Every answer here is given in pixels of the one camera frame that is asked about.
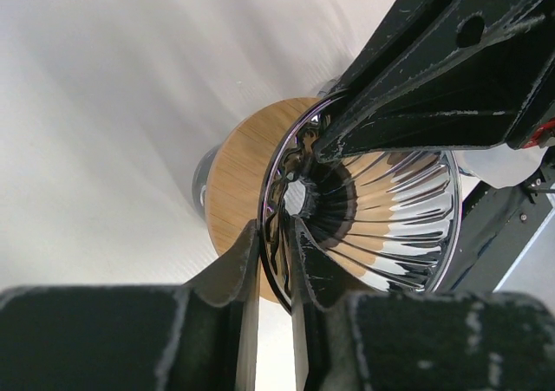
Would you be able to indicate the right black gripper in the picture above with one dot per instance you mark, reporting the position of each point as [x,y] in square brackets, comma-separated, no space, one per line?
[467,74]

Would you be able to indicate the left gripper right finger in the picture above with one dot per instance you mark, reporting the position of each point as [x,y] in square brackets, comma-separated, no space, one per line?
[348,337]

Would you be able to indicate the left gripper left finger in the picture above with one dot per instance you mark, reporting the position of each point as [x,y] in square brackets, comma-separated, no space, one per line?
[201,335]

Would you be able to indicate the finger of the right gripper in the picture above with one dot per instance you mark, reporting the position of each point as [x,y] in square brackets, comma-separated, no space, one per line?
[403,61]

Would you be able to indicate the grey glass carafe with collar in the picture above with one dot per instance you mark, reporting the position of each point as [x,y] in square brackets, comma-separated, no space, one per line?
[200,178]

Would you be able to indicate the white paper cone filter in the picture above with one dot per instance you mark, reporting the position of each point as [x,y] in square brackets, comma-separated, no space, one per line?
[500,166]

